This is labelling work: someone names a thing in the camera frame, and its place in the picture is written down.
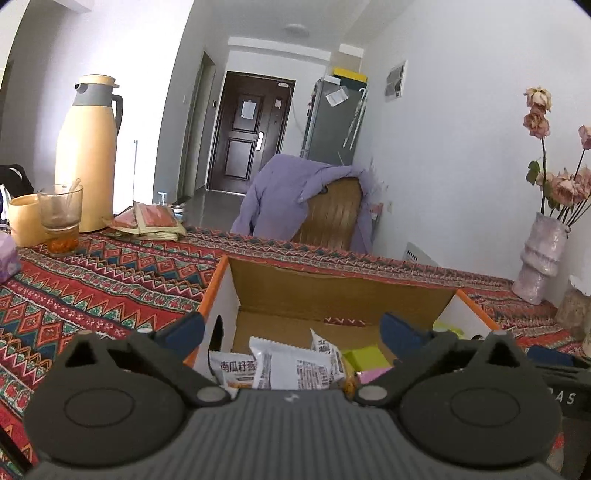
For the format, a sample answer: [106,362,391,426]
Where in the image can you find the white box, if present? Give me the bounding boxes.
[338,44,365,70]

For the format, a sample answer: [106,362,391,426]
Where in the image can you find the stack of red sachets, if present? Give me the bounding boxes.
[102,200,186,241]

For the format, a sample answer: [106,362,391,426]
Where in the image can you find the dark brown door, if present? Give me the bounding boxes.
[208,70,296,197]

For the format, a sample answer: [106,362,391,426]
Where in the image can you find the orange cardboard box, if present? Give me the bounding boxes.
[182,255,502,393]

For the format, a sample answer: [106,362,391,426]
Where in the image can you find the yellow cup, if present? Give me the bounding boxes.
[8,194,47,247]

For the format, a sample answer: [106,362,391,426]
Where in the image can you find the purple tissue pack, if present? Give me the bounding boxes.
[0,231,23,283]

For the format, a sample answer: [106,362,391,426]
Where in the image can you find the yellow box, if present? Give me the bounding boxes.
[332,67,369,84]

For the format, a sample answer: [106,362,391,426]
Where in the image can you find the black bag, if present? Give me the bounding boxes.
[0,165,35,232]

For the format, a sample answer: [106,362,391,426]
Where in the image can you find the pink snack packet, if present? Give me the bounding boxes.
[358,367,393,385]

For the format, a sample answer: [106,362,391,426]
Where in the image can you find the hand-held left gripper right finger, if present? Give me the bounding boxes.
[355,313,529,408]

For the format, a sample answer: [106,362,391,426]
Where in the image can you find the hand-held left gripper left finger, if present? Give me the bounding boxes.
[60,313,232,408]

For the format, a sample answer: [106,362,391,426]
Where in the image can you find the white folded umbrella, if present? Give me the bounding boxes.
[344,89,368,148]

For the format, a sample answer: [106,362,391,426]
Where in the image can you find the clear drinking glass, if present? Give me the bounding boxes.
[38,183,85,257]

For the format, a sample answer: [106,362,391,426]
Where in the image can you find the lime green snack packet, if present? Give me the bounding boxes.
[433,322,465,340]
[342,346,395,372]

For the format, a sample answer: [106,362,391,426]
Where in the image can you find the dried pink roses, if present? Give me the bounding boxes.
[523,86,591,227]

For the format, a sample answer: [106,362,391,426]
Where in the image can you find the white cookie snack packet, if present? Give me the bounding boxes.
[309,329,358,395]
[249,336,334,391]
[208,350,259,389]

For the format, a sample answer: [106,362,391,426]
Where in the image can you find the pink wrapped vase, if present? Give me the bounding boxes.
[512,211,571,305]

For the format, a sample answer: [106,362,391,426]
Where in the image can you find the yellow thermos jug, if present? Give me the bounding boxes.
[54,75,124,233]

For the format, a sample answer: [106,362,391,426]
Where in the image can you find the grey interior door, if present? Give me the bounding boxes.
[182,51,218,197]

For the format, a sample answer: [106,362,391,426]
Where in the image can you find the glass jar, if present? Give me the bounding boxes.
[555,286,591,341]

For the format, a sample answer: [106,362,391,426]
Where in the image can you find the wooden chair with purple jacket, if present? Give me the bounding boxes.
[230,154,375,254]

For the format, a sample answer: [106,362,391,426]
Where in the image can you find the pale spoon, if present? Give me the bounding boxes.
[65,178,81,217]

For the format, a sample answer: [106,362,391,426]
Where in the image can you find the grey refrigerator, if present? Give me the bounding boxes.
[301,76,368,166]

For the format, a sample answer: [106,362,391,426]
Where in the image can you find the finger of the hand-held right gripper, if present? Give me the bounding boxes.
[526,346,591,370]

